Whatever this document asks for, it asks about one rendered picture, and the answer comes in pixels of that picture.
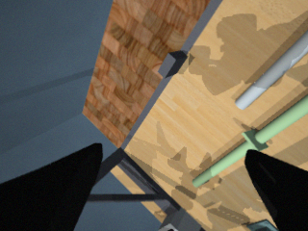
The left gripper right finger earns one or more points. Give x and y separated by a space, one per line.
282 187

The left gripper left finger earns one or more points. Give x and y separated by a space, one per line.
50 198

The pale green cylinder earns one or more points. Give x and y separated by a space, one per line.
255 139

